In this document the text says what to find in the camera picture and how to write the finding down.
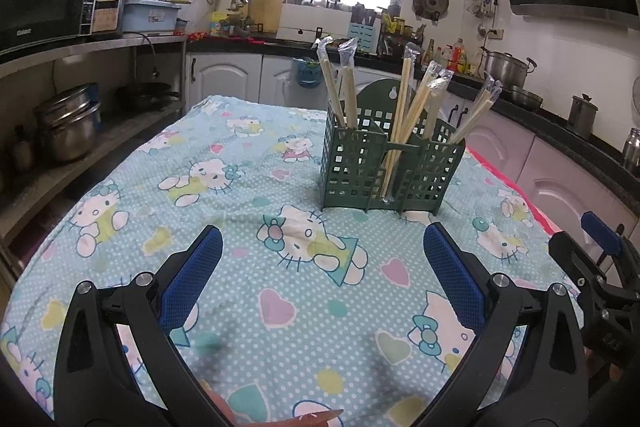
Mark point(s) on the stacked steel pots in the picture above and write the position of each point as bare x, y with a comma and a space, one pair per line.
67, 127

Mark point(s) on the blue plastic bag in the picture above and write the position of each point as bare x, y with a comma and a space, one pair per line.
306, 74

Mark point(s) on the dark sauce bottle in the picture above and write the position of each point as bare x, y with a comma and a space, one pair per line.
430, 54

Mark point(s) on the bamboo chopstick pair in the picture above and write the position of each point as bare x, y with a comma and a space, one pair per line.
420, 104
350, 92
332, 92
436, 104
404, 97
475, 112

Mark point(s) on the cluster of condiment jars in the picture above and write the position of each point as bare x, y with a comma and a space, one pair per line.
395, 29

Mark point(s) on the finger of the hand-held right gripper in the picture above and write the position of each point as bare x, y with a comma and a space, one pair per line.
602, 234
575, 262

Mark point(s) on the green plastic utensil holder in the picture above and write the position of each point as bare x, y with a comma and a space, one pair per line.
350, 177

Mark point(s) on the wooden cutting board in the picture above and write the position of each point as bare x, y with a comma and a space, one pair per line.
265, 2

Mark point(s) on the steel pot lid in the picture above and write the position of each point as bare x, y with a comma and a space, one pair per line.
430, 2

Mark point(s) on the light blue knife block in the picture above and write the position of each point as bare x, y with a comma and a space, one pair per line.
363, 34

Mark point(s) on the black microwave oven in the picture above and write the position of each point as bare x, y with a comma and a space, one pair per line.
45, 2

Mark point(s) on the black wok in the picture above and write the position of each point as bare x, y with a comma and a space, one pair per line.
147, 96

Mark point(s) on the cartoon cat printed tablecloth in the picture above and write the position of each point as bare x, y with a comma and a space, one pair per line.
300, 332

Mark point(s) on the stainless steel shelf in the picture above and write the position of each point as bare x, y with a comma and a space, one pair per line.
75, 49

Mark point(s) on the steel canister with lid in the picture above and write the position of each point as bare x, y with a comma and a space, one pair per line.
582, 117

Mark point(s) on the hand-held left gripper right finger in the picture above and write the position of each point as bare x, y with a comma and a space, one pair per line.
452, 277

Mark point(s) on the large steel stockpot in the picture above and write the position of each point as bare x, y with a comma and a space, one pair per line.
505, 69

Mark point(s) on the person's left hand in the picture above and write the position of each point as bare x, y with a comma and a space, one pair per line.
222, 412

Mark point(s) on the cooking oil bottle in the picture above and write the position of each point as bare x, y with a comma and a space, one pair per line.
457, 59

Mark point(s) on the steel bowl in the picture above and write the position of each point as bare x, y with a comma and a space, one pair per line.
526, 98

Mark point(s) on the metal kitchen faucet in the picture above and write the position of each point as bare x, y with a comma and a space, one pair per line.
240, 12

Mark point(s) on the hanging kitchen utensils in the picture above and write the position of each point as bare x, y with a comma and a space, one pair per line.
482, 4

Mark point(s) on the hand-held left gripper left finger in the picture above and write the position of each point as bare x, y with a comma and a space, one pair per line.
192, 277

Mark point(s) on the blue plastic dish basin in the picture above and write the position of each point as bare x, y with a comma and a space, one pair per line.
150, 17

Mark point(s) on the wall outlet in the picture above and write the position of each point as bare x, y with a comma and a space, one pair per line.
495, 34

